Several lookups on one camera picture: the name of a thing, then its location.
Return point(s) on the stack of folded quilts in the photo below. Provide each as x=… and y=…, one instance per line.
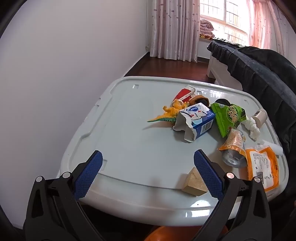
x=206, y=29

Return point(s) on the orange toy dinosaur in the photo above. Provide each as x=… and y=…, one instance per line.
x=170, y=112

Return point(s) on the window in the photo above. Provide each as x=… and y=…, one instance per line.
x=222, y=14

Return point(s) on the red white paper cup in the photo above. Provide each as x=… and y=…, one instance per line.
x=183, y=93

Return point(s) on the dark grey blanket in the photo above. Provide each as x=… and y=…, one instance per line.
x=254, y=69

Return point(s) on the wooden triangular block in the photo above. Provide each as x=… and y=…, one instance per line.
x=194, y=185

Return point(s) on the twisted white tissue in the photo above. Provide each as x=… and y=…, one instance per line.
x=252, y=128

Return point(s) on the orange bin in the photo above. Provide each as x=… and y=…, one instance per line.
x=175, y=235

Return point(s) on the orange sock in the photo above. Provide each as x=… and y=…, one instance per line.
x=196, y=100

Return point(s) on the green snack bag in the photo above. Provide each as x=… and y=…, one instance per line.
x=226, y=115

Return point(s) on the white bed frame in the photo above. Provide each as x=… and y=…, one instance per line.
x=217, y=69

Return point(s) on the white plastic storage box lid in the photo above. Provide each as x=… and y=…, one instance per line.
x=138, y=139

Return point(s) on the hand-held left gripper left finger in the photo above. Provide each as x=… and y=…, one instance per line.
x=89, y=176

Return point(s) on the pink dotted curtain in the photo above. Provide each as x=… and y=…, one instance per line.
x=261, y=25
x=173, y=30

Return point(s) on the white jar with beige lid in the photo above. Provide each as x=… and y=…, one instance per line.
x=260, y=117

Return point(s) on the orange white packet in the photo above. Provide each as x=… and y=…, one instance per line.
x=261, y=166

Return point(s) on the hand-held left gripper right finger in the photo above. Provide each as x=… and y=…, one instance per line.
x=208, y=173

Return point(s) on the orange foil snack wrapper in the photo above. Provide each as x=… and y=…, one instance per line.
x=233, y=143

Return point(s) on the blue white milk carton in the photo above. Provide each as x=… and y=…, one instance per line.
x=201, y=120

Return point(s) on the black sock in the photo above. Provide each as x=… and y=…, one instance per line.
x=222, y=101

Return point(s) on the black white striped cloth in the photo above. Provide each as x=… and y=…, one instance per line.
x=225, y=41

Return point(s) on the white paper piece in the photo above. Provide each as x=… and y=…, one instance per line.
x=275, y=148

